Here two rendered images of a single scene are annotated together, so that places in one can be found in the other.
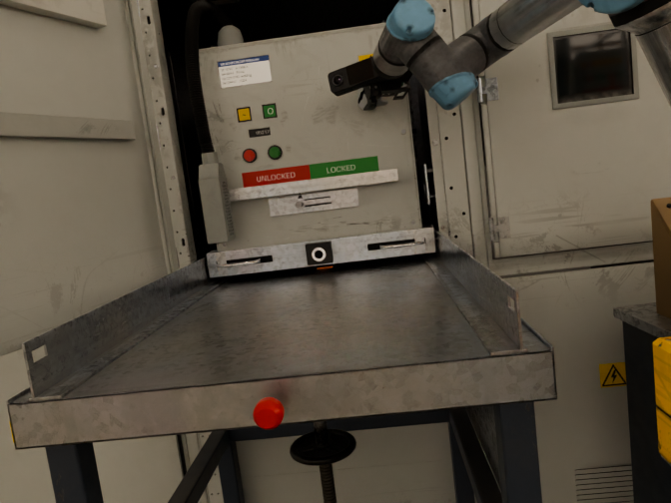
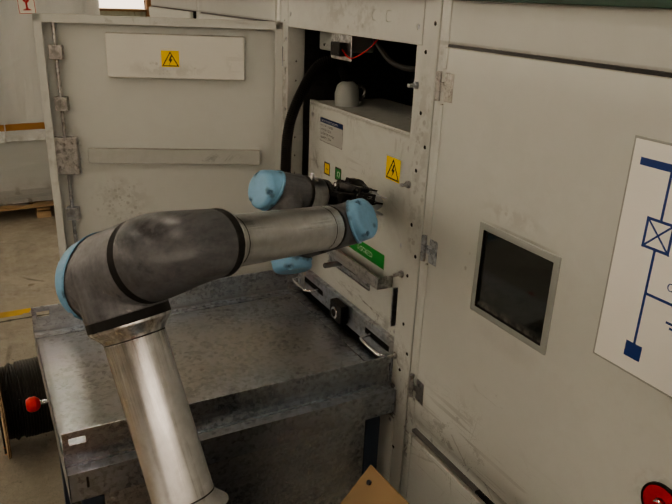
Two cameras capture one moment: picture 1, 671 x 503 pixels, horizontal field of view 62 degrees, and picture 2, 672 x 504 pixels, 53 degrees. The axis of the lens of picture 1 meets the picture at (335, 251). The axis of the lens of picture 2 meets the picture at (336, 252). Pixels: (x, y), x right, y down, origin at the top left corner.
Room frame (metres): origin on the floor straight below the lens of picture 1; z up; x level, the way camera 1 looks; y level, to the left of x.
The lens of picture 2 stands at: (0.45, -1.27, 1.65)
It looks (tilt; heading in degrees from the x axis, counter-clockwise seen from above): 21 degrees down; 57
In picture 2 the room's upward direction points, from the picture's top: 2 degrees clockwise
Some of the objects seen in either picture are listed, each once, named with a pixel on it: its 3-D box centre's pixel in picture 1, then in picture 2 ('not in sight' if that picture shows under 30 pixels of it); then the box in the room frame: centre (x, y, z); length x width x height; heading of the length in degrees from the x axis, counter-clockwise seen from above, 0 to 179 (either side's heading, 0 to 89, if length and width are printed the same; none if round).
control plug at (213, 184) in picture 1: (217, 203); not in sight; (1.27, 0.25, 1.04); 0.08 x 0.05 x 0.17; 176
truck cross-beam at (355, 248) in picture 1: (321, 251); (351, 309); (1.34, 0.04, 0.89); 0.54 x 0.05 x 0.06; 86
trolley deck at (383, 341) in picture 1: (307, 323); (202, 366); (0.95, 0.06, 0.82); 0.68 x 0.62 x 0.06; 176
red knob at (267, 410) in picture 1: (270, 409); (37, 403); (0.59, 0.09, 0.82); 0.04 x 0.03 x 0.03; 176
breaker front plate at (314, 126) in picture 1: (306, 144); (350, 216); (1.32, 0.04, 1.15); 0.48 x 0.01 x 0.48; 86
